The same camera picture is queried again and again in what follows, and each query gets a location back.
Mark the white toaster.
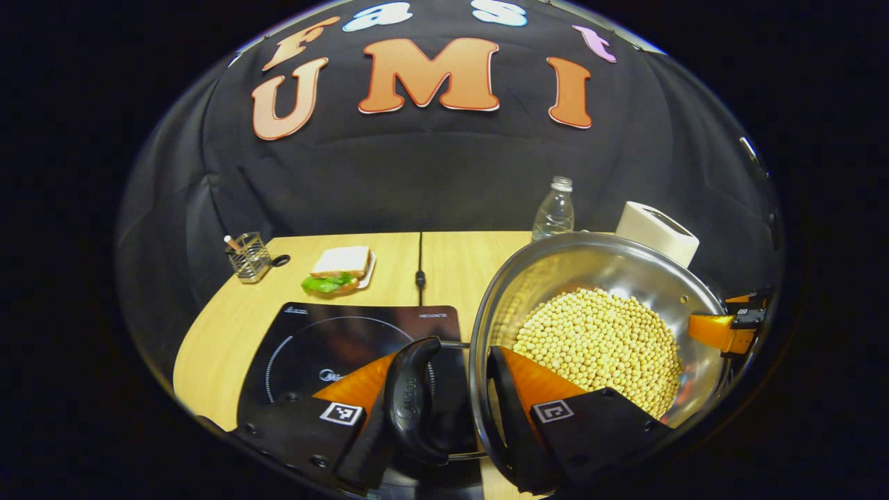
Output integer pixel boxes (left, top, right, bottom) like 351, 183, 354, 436
615, 201, 700, 268

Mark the pile of soybeans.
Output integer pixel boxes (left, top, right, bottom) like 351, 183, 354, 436
513, 287, 685, 419

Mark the wire mesh utensil holder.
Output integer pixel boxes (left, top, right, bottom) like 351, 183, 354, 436
228, 232, 291, 284

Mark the sandwich with lettuce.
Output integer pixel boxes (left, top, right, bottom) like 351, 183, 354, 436
301, 246, 371, 294

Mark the small white plate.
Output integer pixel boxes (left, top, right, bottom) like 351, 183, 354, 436
351, 250, 378, 291

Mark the black induction cooktop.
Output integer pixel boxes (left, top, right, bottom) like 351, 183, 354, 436
236, 302, 487, 500

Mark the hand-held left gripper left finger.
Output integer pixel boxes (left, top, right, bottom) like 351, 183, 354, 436
229, 353, 400, 495

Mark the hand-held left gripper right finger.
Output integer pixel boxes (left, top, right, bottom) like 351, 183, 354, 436
485, 345, 673, 495

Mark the clear plastic water bottle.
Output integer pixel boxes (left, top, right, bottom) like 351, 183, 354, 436
531, 176, 576, 242

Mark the stainless steel pot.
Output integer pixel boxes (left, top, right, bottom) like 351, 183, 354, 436
384, 231, 730, 497

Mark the black backdrop cloth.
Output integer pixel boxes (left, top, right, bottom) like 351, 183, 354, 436
118, 0, 786, 390

